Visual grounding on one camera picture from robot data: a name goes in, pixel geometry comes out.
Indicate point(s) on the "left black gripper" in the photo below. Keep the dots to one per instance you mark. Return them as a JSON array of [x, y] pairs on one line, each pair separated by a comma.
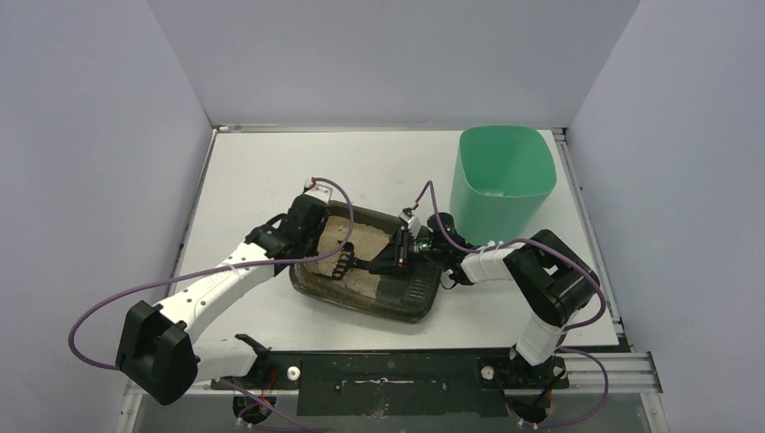
[[304, 217]]

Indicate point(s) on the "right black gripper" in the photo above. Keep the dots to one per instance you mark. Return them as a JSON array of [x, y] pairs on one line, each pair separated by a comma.
[[397, 254]]

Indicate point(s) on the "dark plastic litter tray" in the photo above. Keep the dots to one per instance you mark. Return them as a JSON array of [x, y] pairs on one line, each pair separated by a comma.
[[406, 298]]

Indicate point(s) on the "black slotted litter scoop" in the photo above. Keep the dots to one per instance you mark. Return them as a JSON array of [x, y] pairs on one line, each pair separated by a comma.
[[347, 260]]

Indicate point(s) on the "green plastic bin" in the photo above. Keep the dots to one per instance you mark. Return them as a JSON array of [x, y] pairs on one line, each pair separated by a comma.
[[510, 158]]

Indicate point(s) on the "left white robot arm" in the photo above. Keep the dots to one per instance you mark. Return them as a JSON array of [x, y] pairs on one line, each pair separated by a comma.
[[160, 347]]

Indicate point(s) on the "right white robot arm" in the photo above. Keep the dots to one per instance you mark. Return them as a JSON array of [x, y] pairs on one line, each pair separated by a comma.
[[555, 283]]

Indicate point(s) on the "beige cat litter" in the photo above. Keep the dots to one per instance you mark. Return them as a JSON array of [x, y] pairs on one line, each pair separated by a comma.
[[365, 242]]

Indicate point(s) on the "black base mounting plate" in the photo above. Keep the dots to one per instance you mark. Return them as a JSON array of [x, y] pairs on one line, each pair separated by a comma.
[[436, 382]]

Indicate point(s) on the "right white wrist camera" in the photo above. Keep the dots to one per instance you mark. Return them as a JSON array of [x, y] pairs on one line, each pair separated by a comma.
[[410, 222]]

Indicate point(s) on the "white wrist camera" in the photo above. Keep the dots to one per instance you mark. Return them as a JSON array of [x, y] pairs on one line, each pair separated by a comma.
[[410, 222], [318, 191]]

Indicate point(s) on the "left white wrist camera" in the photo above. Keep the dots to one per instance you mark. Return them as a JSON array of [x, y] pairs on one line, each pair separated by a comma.
[[318, 191]]

